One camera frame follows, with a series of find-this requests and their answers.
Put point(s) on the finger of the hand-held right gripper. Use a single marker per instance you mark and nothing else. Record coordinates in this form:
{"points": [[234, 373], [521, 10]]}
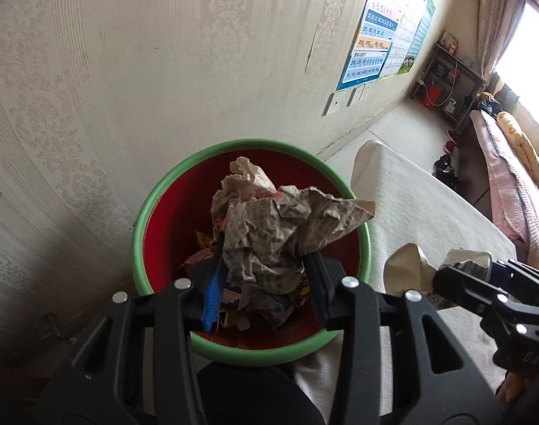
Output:
{"points": [[473, 292], [522, 274]]}

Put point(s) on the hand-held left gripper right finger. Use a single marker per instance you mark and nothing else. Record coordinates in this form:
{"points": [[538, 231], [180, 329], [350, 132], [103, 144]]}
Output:
{"points": [[320, 292]]}

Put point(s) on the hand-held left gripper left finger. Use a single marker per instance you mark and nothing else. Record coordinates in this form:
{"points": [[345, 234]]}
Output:
{"points": [[214, 301]]}

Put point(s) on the pile of assorted wrappers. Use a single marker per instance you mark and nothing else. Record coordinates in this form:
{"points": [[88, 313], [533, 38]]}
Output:
{"points": [[273, 307]]}

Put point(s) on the white paper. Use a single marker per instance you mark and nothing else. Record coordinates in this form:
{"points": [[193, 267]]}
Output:
{"points": [[409, 274]]}

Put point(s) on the newspaper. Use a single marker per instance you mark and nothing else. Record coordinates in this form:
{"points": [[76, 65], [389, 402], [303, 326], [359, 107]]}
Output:
{"points": [[269, 225]]}

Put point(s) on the red bin with green rim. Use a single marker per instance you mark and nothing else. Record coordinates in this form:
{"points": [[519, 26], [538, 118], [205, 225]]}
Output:
{"points": [[172, 217]]}

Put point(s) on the person's right hand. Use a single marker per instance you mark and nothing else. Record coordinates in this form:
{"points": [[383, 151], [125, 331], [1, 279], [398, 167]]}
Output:
{"points": [[513, 383]]}

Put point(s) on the bed with pink sheet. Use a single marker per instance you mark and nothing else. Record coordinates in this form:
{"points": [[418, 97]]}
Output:
{"points": [[508, 186]]}

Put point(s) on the white tablecloth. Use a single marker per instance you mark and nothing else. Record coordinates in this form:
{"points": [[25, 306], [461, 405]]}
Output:
{"points": [[411, 203]]}

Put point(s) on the yellow pillow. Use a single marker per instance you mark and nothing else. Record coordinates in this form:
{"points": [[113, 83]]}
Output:
{"points": [[524, 150]]}

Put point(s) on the black shoe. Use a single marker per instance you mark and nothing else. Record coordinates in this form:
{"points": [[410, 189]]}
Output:
{"points": [[444, 166]]}

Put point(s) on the dark clothes pile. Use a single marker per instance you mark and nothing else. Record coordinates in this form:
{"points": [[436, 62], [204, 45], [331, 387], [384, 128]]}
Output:
{"points": [[491, 107]]}

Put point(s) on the red bucket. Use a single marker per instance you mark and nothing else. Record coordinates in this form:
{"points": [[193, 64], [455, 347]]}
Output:
{"points": [[432, 95]]}

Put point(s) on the metal shelf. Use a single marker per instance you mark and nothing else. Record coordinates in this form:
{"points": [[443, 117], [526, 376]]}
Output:
{"points": [[451, 79]]}

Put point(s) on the window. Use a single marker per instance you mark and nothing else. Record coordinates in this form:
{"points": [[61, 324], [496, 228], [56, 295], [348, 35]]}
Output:
{"points": [[528, 62]]}

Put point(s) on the red white toy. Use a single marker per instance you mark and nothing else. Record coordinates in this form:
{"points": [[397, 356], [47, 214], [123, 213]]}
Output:
{"points": [[449, 40]]}

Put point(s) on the pink curtain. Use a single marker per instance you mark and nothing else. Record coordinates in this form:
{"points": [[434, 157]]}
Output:
{"points": [[499, 13]]}

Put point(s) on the grey wall socket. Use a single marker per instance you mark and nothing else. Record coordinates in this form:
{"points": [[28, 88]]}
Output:
{"points": [[335, 103]]}

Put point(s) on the white wall socket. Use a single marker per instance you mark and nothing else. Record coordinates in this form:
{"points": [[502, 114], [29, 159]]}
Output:
{"points": [[356, 95], [366, 90]]}

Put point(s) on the blue striped wall poster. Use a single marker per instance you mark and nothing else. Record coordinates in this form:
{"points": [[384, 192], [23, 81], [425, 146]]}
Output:
{"points": [[369, 48]]}

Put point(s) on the teal wall poster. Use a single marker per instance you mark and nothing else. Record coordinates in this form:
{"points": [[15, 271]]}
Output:
{"points": [[420, 35]]}

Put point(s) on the white grid wall poster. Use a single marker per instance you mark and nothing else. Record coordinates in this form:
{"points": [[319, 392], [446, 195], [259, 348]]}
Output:
{"points": [[404, 35]]}

